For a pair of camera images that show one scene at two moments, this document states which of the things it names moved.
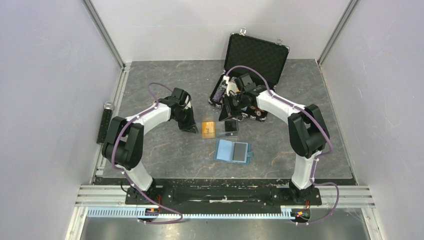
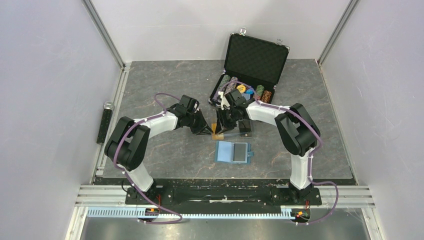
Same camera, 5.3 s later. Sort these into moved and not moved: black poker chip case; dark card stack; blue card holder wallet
Moved: dark card stack
Not moved: black poker chip case; blue card holder wallet
